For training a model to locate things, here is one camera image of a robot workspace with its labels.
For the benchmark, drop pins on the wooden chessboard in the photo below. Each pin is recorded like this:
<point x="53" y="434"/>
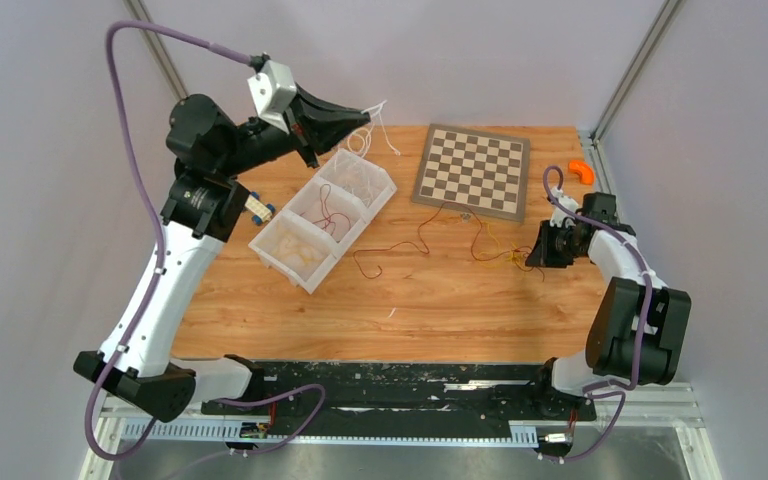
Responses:
<point x="483" y="171"/>

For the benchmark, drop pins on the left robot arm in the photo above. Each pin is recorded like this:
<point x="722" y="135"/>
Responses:
<point x="202" y="209"/>

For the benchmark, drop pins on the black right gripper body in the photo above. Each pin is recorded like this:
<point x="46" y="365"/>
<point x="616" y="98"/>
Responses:
<point x="556" y="249"/>

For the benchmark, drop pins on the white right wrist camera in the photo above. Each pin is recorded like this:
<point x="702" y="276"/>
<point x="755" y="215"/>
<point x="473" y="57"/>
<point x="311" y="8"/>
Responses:
<point x="562" y="205"/>

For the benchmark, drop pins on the orange plastic elbow piece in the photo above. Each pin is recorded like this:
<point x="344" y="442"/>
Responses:
<point x="583" y="171"/>

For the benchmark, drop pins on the white blue toy car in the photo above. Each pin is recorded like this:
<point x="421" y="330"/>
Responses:
<point x="261" y="213"/>

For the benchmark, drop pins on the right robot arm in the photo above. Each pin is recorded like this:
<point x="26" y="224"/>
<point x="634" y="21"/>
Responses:
<point x="638" y="332"/>

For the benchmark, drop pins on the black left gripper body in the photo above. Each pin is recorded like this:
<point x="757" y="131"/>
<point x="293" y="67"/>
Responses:
<point x="300" y="134"/>

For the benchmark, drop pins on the white three-compartment plastic bin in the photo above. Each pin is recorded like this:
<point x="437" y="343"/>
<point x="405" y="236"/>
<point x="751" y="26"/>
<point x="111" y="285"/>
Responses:
<point x="318" y="226"/>

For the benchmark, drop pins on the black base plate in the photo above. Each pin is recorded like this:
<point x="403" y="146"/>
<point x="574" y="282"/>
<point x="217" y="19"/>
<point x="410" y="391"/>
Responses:
<point x="413" y="400"/>

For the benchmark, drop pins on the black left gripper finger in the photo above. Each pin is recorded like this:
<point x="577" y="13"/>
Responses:
<point x="312" y="109"/>
<point x="323" y="136"/>

